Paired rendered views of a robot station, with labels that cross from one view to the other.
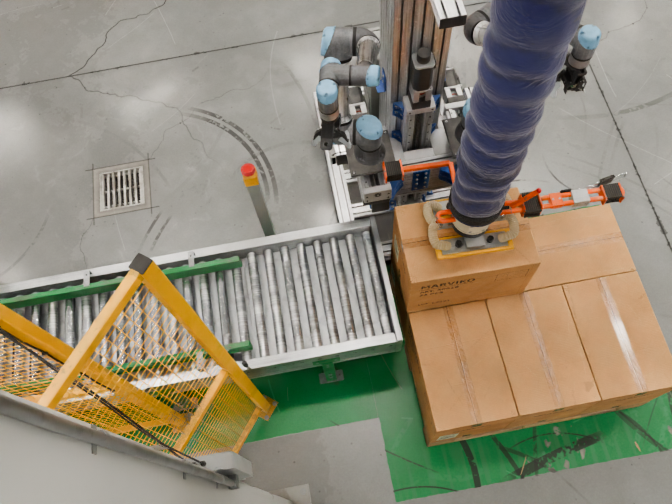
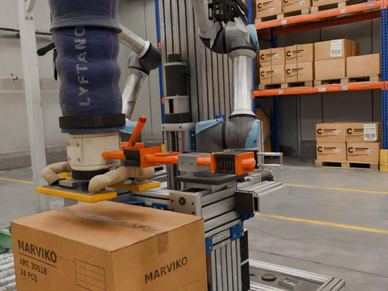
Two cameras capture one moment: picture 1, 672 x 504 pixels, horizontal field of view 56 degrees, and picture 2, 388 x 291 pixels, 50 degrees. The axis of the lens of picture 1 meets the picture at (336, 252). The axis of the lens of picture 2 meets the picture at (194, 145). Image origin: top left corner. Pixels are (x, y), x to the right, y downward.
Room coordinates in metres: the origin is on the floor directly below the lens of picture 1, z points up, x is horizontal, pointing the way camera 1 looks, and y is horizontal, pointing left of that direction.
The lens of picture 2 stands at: (0.34, -1.84, 1.32)
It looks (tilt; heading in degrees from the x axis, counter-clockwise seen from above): 5 degrees down; 42
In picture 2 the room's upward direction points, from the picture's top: 3 degrees counter-clockwise
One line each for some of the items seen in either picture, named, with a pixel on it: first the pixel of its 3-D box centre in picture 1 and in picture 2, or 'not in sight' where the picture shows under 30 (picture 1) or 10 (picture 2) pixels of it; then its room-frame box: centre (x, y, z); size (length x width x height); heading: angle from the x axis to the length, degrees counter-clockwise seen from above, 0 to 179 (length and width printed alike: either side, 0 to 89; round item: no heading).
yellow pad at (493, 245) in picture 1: (473, 242); (73, 187); (1.09, -0.60, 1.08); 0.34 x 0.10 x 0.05; 91
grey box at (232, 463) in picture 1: (211, 469); not in sight; (0.23, 0.46, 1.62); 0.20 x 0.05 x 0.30; 93
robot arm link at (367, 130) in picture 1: (367, 132); (128, 134); (1.65, -0.22, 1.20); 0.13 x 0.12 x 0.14; 79
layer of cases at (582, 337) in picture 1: (520, 321); not in sight; (0.92, -0.92, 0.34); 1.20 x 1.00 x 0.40; 93
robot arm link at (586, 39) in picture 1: (585, 42); not in sight; (1.48, -0.98, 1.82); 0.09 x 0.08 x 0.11; 29
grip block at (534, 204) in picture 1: (530, 204); (142, 156); (1.19, -0.85, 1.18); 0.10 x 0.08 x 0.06; 1
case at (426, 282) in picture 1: (460, 251); (107, 272); (1.20, -0.61, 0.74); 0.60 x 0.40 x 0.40; 92
